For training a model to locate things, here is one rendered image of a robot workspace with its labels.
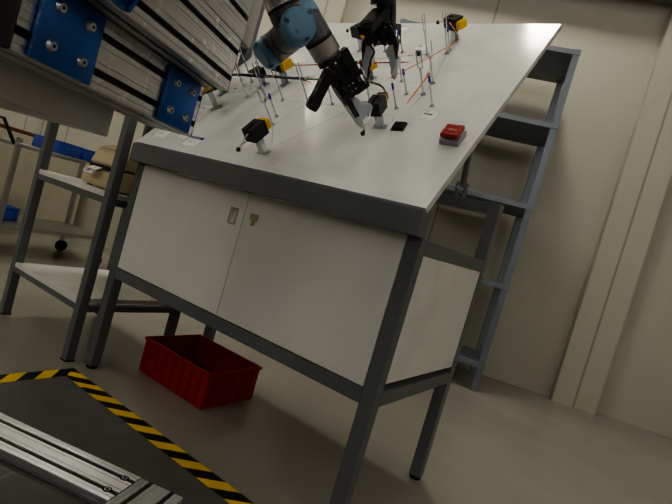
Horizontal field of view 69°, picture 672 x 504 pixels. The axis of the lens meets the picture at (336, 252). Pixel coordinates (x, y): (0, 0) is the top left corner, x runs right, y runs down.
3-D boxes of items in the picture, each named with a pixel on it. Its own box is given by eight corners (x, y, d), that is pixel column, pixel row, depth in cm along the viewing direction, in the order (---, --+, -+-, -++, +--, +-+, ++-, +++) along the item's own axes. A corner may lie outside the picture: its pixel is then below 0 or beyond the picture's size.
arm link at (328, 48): (310, 51, 120) (304, 49, 127) (320, 67, 122) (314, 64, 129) (335, 33, 120) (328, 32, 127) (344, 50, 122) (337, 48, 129)
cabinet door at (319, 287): (361, 387, 121) (405, 235, 120) (214, 315, 151) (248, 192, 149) (366, 385, 124) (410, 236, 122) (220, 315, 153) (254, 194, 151)
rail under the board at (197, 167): (416, 236, 115) (423, 209, 114) (128, 159, 178) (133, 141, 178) (424, 239, 119) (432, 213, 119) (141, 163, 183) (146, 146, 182)
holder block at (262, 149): (239, 168, 148) (227, 140, 141) (264, 145, 154) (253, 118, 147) (250, 170, 145) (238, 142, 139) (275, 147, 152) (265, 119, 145)
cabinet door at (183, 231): (215, 315, 151) (249, 193, 150) (116, 267, 181) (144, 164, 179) (219, 315, 153) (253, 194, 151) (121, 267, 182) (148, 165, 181)
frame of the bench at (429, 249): (331, 546, 121) (422, 238, 118) (83, 365, 185) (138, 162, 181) (421, 478, 172) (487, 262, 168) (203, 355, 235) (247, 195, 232)
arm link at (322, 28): (275, 13, 120) (301, -6, 122) (300, 53, 126) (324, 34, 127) (287, 7, 114) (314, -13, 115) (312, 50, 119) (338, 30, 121)
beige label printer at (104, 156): (110, 192, 188) (123, 142, 187) (78, 181, 198) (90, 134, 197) (171, 206, 214) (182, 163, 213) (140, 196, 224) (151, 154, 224)
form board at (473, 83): (138, 145, 180) (135, 141, 178) (300, 26, 231) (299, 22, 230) (426, 214, 116) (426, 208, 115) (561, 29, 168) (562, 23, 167)
